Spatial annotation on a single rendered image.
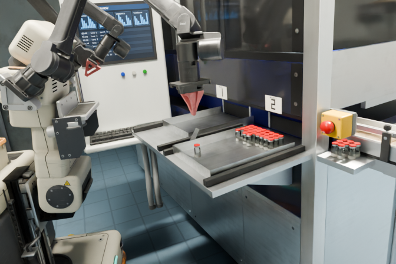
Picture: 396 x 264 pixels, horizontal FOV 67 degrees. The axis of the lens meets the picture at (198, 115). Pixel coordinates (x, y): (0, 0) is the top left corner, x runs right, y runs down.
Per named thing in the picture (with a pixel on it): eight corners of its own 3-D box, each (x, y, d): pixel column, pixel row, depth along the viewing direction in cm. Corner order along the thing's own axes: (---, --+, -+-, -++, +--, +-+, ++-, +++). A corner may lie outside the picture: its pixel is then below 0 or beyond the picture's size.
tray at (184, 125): (221, 112, 159) (221, 105, 158) (254, 122, 138) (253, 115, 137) (162, 126, 144) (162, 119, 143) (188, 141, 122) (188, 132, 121)
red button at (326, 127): (326, 130, 94) (326, 118, 93) (337, 133, 91) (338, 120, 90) (318, 132, 93) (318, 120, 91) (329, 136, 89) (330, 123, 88)
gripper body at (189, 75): (212, 85, 84) (210, 59, 82) (179, 91, 80) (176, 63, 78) (200, 83, 90) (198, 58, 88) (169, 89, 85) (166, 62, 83)
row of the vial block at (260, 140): (243, 137, 120) (243, 126, 119) (275, 151, 105) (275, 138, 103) (238, 138, 119) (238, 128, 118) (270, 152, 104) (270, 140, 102)
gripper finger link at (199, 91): (206, 115, 85) (203, 82, 83) (184, 121, 82) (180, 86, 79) (195, 111, 91) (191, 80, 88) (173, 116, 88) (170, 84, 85)
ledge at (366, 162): (343, 149, 106) (343, 144, 106) (380, 162, 95) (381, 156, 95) (316, 161, 100) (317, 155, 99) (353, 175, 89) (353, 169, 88)
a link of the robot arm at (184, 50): (179, 39, 85) (172, 40, 79) (203, 37, 83) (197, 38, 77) (181, 64, 86) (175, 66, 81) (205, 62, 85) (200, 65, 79)
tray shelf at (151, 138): (216, 114, 164) (216, 110, 164) (327, 152, 105) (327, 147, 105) (131, 134, 142) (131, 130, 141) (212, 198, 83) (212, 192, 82)
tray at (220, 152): (247, 132, 126) (246, 124, 125) (294, 151, 104) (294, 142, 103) (173, 154, 110) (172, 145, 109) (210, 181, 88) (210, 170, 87)
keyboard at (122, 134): (162, 124, 173) (162, 120, 172) (168, 131, 160) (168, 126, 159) (89, 137, 160) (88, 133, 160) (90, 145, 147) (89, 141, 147)
